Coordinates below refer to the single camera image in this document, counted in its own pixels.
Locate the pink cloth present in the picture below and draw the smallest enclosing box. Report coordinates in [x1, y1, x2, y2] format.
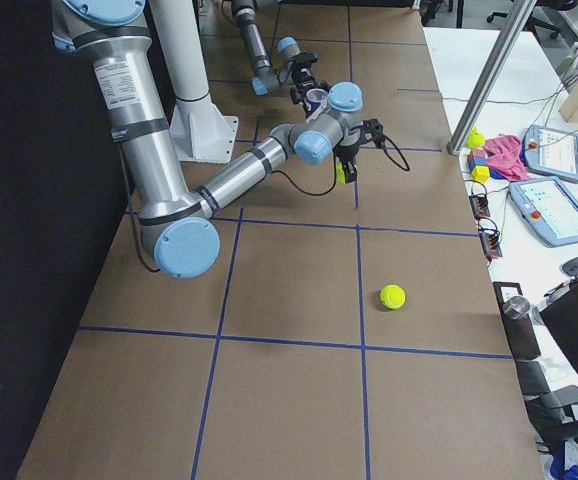
[484, 135, 530, 181]

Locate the tennis ball on desk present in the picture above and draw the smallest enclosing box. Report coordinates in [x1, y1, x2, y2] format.
[465, 127, 486, 150]

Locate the tennis ball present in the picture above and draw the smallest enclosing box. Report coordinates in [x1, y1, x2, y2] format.
[335, 164, 347, 184]
[379, 284, 406, 310]
[465, 127, 486, 150]

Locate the near electronics board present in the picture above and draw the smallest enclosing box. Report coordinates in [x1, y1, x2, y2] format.
[478, 224, 502, 261]

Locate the aluminium frame post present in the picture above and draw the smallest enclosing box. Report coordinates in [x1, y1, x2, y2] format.
[447, 0, 537, 156]

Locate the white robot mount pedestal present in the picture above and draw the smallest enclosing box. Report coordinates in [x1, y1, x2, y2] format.
[149, 0, 239, 164]

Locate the electronics board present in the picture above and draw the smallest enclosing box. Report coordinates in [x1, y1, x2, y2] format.
[478, 224, 502, 261]
[468, 181, 490, 219]

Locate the teach pendant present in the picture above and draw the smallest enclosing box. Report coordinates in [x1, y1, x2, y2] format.
[522, 124, 578, 183]
[509, 176, 578, 247]

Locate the near teach pendant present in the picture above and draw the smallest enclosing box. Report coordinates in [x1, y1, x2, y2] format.
[509, 176, 578, 247]

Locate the far electronics board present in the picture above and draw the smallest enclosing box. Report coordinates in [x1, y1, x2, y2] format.
[468, 181, 490, 219]

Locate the metal cup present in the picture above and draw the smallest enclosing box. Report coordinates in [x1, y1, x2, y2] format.
[502, 295, 531, 320]

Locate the tennis ball can holder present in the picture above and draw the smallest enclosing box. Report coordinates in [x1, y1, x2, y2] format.
[303, 88, 328, 121]

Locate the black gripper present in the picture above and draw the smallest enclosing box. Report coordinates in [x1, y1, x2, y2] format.
[333, 135, 360, 184]
[291, 69, 324, 103]

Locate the blue cube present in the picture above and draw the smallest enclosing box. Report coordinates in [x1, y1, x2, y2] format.
[467, 155, 489, 172]

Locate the far teach pendant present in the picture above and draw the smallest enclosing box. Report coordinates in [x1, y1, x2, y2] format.
[522, 124, 578, 183]

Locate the yellow cube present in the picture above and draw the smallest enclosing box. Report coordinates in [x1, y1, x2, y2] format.
[470, 164, 490, 184]

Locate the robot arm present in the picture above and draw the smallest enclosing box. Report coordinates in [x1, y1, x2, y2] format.
[52, 1, 363, 278]
[230, 0, 331, 106]

